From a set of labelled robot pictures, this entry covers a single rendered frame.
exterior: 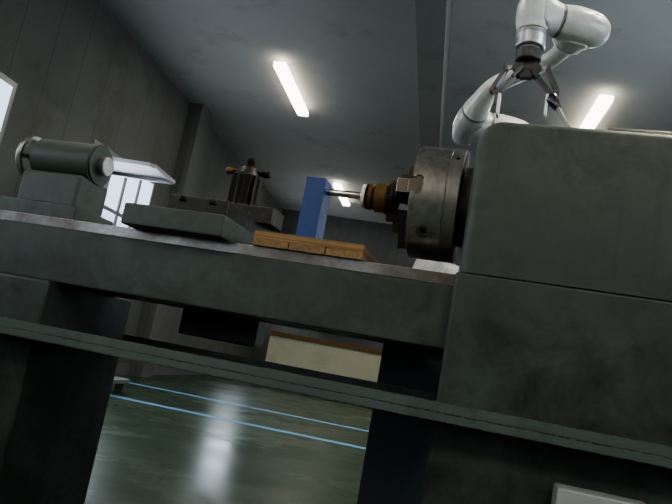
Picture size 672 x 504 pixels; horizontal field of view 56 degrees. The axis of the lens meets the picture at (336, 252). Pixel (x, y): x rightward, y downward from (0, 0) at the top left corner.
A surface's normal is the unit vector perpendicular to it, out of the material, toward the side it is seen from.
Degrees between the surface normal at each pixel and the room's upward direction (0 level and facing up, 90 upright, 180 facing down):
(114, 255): 90
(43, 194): 90
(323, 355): 90
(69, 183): 90
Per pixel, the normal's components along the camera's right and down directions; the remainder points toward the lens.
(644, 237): -0.22, -0.20
